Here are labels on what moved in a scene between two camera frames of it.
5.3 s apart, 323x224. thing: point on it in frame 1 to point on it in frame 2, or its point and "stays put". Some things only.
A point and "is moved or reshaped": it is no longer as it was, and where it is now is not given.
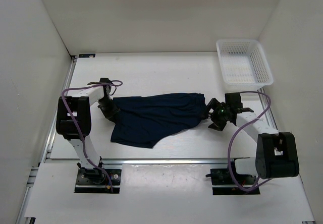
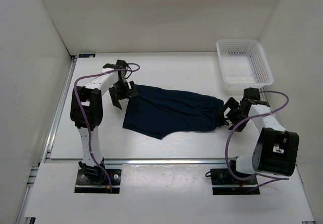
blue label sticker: [87, 55] stays put
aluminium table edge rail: [151, 161] stays put
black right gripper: [215, 105] to [232, 104]
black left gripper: [109, 115] to [115, 96]
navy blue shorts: [142, 120] is moved or reshaped
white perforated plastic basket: [244, 64] stays put
